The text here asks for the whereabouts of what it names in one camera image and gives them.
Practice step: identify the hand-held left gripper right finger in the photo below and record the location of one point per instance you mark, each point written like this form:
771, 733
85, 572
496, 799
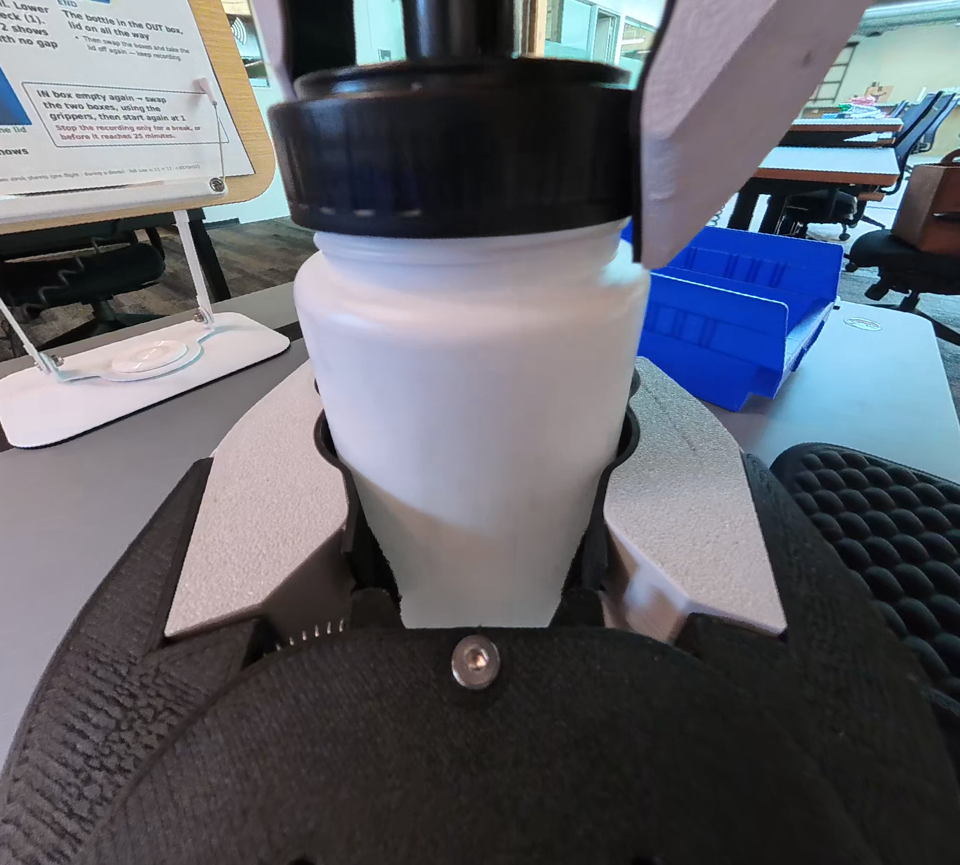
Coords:
697, 527

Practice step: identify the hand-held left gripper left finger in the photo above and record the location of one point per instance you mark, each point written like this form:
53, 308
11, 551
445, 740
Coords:
255, 527

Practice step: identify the blue plastic bin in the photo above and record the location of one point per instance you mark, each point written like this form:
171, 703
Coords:
720, 340

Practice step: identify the black bottle lid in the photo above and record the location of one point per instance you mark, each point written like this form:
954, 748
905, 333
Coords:
450, 160

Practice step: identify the white plastic bottle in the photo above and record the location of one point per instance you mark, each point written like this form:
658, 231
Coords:
472, 370

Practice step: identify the wooden office table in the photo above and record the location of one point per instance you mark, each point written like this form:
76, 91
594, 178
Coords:
825, 164

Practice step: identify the instruction sheet on stand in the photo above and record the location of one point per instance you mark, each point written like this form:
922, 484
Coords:
112, 55

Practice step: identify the brown leather bag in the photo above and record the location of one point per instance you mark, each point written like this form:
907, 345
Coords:
930, 205

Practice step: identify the white board stand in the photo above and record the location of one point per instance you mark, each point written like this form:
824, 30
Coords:
196, 265

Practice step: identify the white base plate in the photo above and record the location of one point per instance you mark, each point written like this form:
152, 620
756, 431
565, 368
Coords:
247, 347

